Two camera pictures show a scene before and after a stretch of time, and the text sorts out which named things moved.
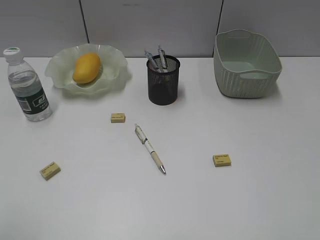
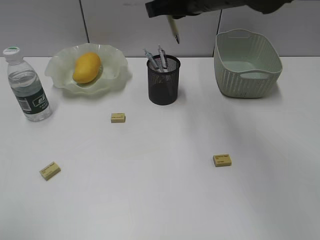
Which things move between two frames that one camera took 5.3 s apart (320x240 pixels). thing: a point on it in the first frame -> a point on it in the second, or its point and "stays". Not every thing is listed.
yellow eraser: x=118 y=118 stays
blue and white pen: x=149 y=57 stays
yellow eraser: x=50 y=170 stays
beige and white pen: x=144 y=140 -> x=174 y=26
